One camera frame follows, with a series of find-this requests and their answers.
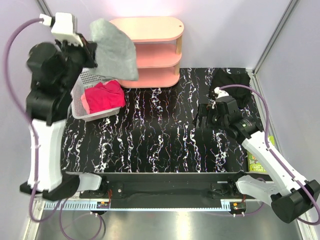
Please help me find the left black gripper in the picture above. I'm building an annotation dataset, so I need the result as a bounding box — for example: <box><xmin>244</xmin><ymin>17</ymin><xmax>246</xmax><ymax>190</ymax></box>
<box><xmin>56</xmin><ymin>31</ymin><xmax>100</xmax><ymax>91</ymax></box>

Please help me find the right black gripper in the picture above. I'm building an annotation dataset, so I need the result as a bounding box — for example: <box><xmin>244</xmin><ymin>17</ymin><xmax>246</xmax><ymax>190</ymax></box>
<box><xmin>192</xmin><ymin>103</ymin><xmax>229</xmax><ymax>131</ymax></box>

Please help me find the grey t-shirt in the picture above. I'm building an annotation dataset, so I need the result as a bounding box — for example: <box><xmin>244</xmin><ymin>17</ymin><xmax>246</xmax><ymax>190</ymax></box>
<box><xmin>88</xmin><ymin>18</ymin><xmax>139</xmax><ymax>81</ymax></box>

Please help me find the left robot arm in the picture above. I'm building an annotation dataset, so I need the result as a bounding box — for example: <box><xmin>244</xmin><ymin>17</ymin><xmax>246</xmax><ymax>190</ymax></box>
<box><xmin>19</xmin><ymin>34</ymin><xmax>108</xmax><ymax>202</ymax></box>

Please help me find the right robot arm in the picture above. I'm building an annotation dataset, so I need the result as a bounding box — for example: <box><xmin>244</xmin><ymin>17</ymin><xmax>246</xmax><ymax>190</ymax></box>
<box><xmin>193</xmin><ymin>96</ymin><xmax>320</xmax><ymax>223</ymax></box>

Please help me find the black t-shirt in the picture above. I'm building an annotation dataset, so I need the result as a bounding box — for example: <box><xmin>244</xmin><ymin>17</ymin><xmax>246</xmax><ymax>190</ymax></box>
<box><xmin>208</xmin><ymin>69</ymin><xmax>251</xmax><ymax>109</ymax></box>

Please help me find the pink t-shirt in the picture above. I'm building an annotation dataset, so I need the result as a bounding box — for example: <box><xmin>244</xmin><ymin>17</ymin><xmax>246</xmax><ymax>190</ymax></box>
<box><xmin>80</xmin><ymin>93</ymin><xmax>90</xmax><ymax>115</ymax></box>

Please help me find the red t-shirt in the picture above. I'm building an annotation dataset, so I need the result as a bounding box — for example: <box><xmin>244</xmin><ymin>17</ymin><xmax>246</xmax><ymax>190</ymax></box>
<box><xmin>83</xmin><ymin>80</ymin><xmax>126</xmax><ymax>114</ymax></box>

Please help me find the white plastic basket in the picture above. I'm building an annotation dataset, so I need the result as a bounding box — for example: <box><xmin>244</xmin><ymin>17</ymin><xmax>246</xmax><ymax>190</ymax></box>
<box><xmin>71</xmin><ymin>68</ymin><xmax>120</xmax><ymax>122</ymax></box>

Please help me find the green treehouse book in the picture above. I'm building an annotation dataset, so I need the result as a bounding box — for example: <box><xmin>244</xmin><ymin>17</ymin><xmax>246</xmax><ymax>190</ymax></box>
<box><xmin>242</xmin><ymin>131</ymin><xmax>276</xmax><ymax>174</ymax></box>

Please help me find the pink three-tier shelf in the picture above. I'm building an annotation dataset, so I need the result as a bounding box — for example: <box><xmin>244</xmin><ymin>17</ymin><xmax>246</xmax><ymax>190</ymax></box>
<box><xmin>110</xmin><ymin>16</ymin><xmax>184</xmax><ymax>89</ymax></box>

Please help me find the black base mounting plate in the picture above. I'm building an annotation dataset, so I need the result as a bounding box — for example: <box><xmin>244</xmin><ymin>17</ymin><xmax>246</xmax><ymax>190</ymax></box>
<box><xmin>80</xmin><ymin>172</ymin><xmax>244</xmax><ymax>211</ymax></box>

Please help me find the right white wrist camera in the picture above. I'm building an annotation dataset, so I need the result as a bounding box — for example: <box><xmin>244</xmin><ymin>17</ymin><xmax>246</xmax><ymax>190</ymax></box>
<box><xmin>211</xmin><ymin>87</ymin><xmax>230</xmax><ymax>109</ymax></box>

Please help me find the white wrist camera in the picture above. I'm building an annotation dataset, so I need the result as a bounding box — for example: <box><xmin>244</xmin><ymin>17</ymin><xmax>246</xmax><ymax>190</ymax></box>
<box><xmin>211</xmin><ymin>87</ymin><xmax>230</xmax><ymax>109</ymax></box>
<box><xmin>39</xmin><ymin>12</ymin><xmax>84</xmax><ymax>47</ymax></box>

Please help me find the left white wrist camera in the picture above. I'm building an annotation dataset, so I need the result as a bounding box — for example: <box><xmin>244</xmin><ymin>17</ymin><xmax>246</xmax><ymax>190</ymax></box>
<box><xmin>39</xmin><ymin>12</ymin><xmax>84</xmax><ymax>47</ymax></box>

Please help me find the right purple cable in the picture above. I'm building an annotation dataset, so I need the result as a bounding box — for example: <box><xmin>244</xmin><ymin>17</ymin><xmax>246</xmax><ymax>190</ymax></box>
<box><xmin>214</xmin><ymin>84</ymin><xmax>318</xmax><ymax>226</ymax></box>

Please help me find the purple cable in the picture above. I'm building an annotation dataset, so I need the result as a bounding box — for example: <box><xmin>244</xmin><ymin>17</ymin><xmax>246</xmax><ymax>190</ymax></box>
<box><xmin>4</xmin><ymin>18</ymin><xmax>62</xmax><ymax>223</ymax></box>
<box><xmin>214</xmin><ymin>84</ymin><xmax>318</xmax><ymax>226</ymax></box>

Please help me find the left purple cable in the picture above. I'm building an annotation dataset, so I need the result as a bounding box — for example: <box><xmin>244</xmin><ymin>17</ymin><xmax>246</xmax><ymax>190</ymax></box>
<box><xmin>4</xmin><ymin>18</ymin><xmax>62</xmax><ymax>223</ymax></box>

